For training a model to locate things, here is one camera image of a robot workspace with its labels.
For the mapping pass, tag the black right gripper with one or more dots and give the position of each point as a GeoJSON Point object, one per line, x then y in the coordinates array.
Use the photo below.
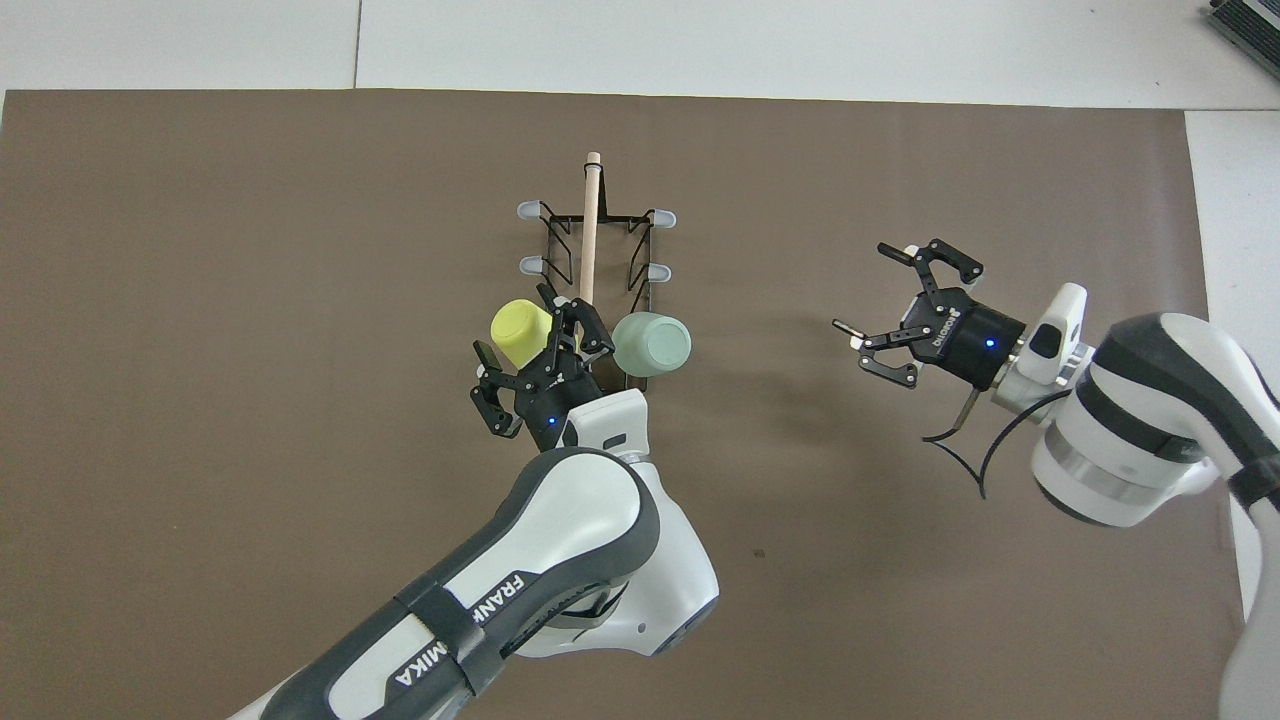
{"type": "Point", "coordinates": [965, 340]}

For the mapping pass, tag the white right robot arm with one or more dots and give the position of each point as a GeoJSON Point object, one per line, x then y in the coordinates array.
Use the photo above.
{"type": "Point", "coordinates": [1150, 400]}

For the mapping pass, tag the pale green plastic cup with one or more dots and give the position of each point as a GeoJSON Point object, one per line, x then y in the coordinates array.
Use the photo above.
{"type": "Point", "coordinates": [652, 345]}

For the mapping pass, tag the yellow plastic cup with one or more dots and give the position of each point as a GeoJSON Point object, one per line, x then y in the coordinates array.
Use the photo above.
{"type": "Point", "coordinates": [520, 332]}

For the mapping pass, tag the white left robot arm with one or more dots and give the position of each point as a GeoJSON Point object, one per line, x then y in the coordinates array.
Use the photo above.
{"type": "Point", "coordinates": [570, 540]}

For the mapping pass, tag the brown table mat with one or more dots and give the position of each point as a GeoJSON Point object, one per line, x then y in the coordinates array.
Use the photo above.
{"type": "Point", "coordinates": [200, 400]}

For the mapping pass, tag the grey ribbed device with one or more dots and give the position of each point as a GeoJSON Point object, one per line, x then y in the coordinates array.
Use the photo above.
{"type": "Point", "coordinates": [1250, 20]}

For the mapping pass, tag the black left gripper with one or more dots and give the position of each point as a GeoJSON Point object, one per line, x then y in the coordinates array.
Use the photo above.
{"type": "Point", "coordinates": [550, 395]}

